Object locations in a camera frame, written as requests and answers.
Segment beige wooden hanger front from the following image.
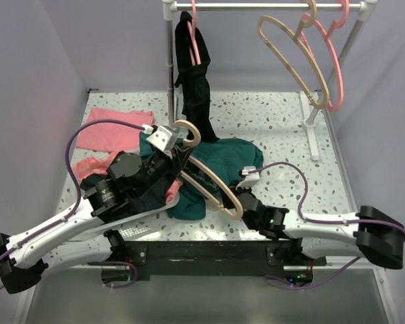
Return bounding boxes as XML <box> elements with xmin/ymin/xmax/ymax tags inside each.
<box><xmin>172</xmin><ymin>119</ymin><xmax>244</xmax><ymax>220</ymax></box>

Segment white metal clothes rack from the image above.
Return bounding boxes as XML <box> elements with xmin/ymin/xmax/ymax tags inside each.
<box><xmin>162</xmin><ymin>1</ymin><xmax>377</xmax><ymax>161</ymax></box>

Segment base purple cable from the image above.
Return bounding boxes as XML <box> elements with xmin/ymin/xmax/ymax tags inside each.
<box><xmin>101</xmin><ymin>260</ymin><xmax>140</xmax><ymax>290</ymax></box>
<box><xmin>263</xmin><ymin>258</ymin><xmax>360</xmax><ymax>291</ymax></box>

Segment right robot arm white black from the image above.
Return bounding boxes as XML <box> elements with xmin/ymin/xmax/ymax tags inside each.
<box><xmin>221</xmin><ymin>185</ymin><xmax>405</xmax><ymax>270</ymax></box>

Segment beige wooden hanger back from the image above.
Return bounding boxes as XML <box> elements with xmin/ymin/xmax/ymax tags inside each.
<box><xmin>258</xmin><ymin>0</ymin><xmax>331</xmax><ymax>109</ymax></box>

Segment white laundry basket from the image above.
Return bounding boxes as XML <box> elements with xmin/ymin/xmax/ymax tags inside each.
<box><xmin>70</xmin><ymin>194</ymin><xmax>180</xmax><ymax>242</ymax></box>

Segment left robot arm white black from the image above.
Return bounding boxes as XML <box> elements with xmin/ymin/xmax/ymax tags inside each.
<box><xmin>0</xmin><ymin>144</ymin><xmax>193</xmax><ymax>294</ymax></box>

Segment black shorts on hanger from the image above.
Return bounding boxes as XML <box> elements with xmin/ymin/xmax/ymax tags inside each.
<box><xmin>175</xmin><ymin>11</ymin><xmax>219</xmax><ymax>143</ymax></box>

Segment dark navy garment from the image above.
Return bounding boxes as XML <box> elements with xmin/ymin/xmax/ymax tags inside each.
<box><xmin>130</xmin><ymin>179</ymin><xmax>173</xmax><ymax>215</ymax></box>

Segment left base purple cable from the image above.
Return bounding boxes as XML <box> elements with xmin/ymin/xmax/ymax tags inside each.
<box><xmin>101</xmin><ymin>260</ymin><xmax>140</xmax><ymax>290</ymax></box>

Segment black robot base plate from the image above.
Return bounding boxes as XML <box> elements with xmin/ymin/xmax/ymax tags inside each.
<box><xmin>87</xmin><ymin>229</ymin><xmax>327</xmax><ymax>281</ymax></box>

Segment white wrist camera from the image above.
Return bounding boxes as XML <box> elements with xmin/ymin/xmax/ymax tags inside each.
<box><xmin>146</xmin><ymin>126</ymin><xmax>178</xmax><ymax>151</ymax></box>
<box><xmin>236</xmin><ymin>166</ymin><xmax>260</xmax><ymax>188</ymax></box>

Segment beige wooden hanger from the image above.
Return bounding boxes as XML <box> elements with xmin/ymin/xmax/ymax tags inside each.
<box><xmin>258</xmin><ymin>0</ymin><xmax>331</xmax><ymax>109</ymax></box>
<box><xmin>172</xmin><ymin>119</ymin><xmax>244</xmax><ymax>220</ymax></box>

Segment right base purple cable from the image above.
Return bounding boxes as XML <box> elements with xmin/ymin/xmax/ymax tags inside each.
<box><xmin>263</xmin><ymin>258</ymin><xmax>360</xmax><ymax>291</ymax></box>

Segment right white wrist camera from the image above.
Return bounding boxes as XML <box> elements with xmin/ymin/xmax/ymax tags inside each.
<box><xmin>236</xmin><ymin>166</ymin><xmax>260</xmax><ymax>188</ymax></box>

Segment pink empty hanger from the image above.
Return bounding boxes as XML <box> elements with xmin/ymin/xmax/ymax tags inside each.
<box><xmin>298</xmin><ymin>0</ymin><xmax>351</xmax><ymax>113</ymax></box>

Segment pink hanger holding shorts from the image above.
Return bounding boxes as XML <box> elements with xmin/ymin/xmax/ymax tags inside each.
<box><xmin>188</xmin><ymin>0</ymin><xmax>201</xmax><ymax>66</ymax></box>

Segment coral patterned garment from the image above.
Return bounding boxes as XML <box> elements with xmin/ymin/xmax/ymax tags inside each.
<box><xmin>72</xmin><ymin>154</ymin><xmax>115</xmax><ymax>180</ymax></box>

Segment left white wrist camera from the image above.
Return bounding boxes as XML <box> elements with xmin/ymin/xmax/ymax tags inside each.
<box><xmin>146</xmin><ymin>126</ymin><xmax>178</xmax><ymax>151</ymax></box>

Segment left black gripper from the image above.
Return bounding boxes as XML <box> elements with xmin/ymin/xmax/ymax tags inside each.
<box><xmin>134</xmin><ymin>140</ymin><xmax>194</xmax><ymax>198</ymax></box>

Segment pink garment in basket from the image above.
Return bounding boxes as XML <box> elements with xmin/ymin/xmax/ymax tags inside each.
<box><xmin>165</xmin><ymin>178</ymin><xmax>183</xmax><ymax>205</ymax></box>

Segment pink folded shirt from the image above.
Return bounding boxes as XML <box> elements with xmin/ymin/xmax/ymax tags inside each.
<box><xmin>76</xmin><ymin>107</ymin><xmax>155</xmax><ymax>152</ymax></box>

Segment teal green shorts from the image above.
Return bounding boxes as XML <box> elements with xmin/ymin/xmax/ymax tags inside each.
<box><xmin>138</xmin><ymin>130</ymin><xmax>266</xmax><ymax>221</ymax></box>

